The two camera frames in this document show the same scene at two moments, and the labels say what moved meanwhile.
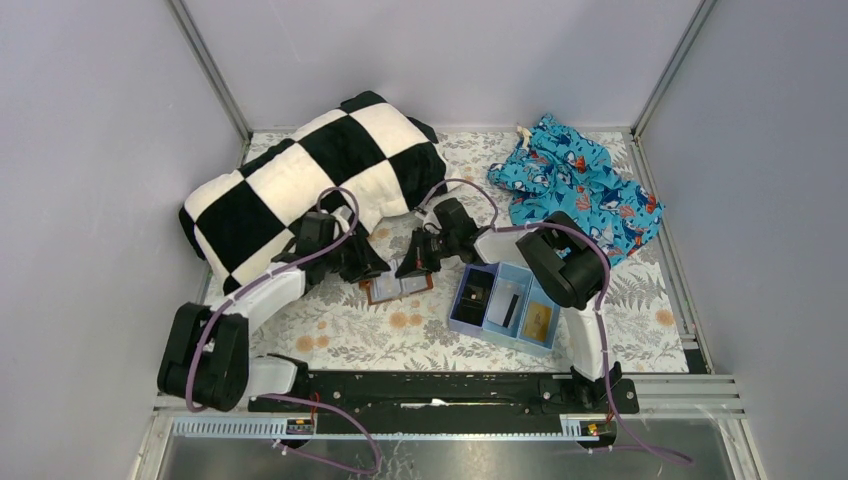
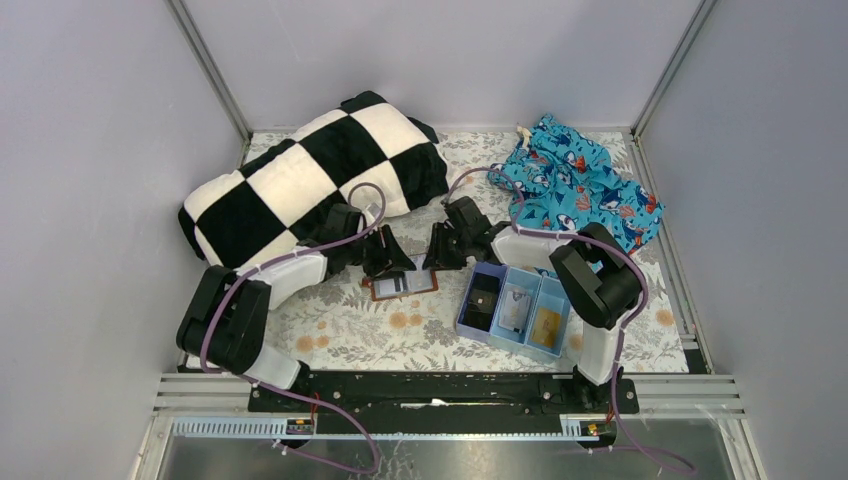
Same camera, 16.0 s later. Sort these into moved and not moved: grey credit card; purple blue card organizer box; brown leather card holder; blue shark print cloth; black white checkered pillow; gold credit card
Moved: grey credit card; gold credit card
Not moved: brown leather card holder; black white checkered pillow; blue shark print cloth; purple blue card organizer box
